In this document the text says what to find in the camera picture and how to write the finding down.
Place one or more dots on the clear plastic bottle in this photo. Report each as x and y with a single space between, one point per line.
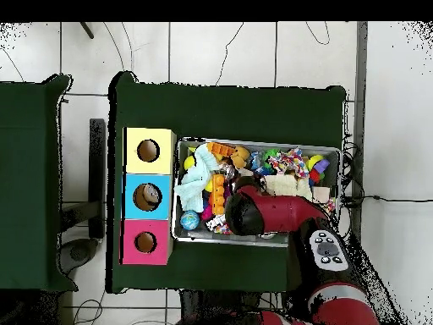
151 193
256 160

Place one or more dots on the blue globe ball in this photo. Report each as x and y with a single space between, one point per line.
189 220

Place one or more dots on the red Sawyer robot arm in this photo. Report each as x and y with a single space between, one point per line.
280 213

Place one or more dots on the shallow metal mesh bin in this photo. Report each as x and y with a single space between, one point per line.
203 235

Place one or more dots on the wooden box with three holes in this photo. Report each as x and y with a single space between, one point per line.
149 166

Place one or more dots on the long orange toy brick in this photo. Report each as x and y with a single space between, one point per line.
218 194

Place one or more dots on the mint green cloth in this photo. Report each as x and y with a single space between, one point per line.
194 186

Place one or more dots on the wide orange toy brick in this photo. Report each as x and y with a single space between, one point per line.
220 149

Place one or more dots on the yellow ball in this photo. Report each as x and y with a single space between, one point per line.
188 163

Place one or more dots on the cream muslin cloth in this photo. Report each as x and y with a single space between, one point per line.
284 184

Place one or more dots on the colourful spotted cloth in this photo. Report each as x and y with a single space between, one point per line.
287 161
331 204

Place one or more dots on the grey metal bar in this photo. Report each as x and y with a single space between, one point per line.
360 101

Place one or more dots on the dark green side table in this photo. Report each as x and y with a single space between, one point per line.
27 169

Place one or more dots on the black rod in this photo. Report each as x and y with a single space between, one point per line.
87 30

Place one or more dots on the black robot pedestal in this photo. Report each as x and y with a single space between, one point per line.
209 311

